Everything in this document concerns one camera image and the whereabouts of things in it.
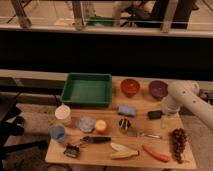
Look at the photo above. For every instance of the purple bowl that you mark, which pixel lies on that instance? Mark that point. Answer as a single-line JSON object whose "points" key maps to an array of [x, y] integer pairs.
{"points": [[158, 89]]}

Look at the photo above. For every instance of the black office chair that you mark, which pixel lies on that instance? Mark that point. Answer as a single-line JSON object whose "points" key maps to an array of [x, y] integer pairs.
{"points": [[11, 124]]}

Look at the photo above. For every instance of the small metal cup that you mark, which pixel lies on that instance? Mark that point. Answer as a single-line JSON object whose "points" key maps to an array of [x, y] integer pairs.
{"points": [[124, 125]]}

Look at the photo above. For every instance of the red bowl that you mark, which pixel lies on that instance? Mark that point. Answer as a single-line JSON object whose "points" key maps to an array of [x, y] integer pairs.
{"points": [[130, 87]]}

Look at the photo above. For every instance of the black eraser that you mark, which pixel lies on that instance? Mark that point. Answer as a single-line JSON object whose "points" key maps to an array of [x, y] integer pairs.
{"points": [[157, 114]]}

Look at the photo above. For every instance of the white lidded cup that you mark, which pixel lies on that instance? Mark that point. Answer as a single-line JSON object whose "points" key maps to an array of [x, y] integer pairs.
{"points": [[63, 114]]}

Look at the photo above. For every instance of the purple grape bunch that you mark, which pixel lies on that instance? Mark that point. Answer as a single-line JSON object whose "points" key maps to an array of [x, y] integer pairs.
{"points": [[179, 139]]}

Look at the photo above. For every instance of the black binder clip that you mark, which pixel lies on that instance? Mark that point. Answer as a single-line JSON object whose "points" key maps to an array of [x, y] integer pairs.
{"points": [[72, 151]]}

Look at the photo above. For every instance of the metal spoon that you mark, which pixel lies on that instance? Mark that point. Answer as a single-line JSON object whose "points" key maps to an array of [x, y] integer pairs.
{"points": [[141, 134]]}

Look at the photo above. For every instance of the green plastic tray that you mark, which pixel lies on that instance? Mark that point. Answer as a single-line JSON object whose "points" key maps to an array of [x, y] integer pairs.
{"points": [[87, 90]]}

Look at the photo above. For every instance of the orange carrot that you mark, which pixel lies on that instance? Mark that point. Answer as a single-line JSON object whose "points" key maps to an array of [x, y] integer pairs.
{"points": [[156, 155]]}

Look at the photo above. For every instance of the orange ball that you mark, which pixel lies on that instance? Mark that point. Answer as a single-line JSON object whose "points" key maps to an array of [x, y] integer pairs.
{"points": [[100, 126]]}

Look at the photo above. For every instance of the black handled tool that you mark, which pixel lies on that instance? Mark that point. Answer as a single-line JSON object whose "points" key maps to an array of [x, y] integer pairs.
{"points": [[95, 140]]}

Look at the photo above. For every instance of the blue sponge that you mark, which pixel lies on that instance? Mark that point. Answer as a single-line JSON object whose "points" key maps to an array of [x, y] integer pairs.
{"points": [[126, 110]]}

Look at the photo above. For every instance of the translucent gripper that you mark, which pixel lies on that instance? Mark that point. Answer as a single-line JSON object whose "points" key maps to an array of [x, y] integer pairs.
{"points": [[165, 120]]}

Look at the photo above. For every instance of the blue cup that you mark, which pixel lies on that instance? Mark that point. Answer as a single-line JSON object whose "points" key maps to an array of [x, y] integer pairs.
{"points": [[58, 133]]}

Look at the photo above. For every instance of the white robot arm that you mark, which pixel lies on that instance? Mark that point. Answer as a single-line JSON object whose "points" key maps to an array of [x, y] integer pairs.
{"points": [[185, 93]]}

